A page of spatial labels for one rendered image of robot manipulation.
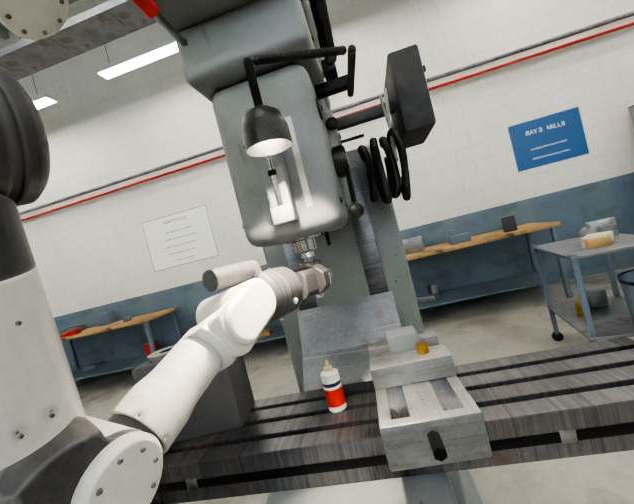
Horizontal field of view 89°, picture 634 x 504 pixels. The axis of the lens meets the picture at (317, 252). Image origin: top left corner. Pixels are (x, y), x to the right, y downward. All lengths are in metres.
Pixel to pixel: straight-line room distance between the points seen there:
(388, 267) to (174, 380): 0.78
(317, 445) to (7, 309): 0.55
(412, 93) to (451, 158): 4.18
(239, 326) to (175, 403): 0.11
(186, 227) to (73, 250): 2.20
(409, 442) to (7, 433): 0.46
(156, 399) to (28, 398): 0.14
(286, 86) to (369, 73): 4.74
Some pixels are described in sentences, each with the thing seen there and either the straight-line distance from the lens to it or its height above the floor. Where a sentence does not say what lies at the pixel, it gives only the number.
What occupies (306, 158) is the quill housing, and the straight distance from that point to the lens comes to 0.62.
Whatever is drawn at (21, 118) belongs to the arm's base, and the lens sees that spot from 0.29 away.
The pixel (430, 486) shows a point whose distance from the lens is 0.70.
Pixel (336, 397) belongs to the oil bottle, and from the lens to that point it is 0.76.
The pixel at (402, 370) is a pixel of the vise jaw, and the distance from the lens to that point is 0.65.
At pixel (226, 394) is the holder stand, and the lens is 0.83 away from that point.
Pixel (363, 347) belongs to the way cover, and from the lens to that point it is 1.04.
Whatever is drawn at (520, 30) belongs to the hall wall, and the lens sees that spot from 5.90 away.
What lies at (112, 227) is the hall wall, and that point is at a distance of 6.54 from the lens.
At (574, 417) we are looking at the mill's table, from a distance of 0.72.
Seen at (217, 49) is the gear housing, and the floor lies 1.67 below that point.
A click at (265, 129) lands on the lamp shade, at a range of 0.49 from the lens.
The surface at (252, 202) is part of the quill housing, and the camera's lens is 0.64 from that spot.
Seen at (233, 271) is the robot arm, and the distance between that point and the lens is 0.52.
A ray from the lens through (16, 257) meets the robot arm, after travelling 0.29.
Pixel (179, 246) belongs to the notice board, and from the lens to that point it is 5.80.
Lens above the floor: 1.29
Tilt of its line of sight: 1 degrees down
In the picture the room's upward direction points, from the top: 14 degrees counter-clockwise
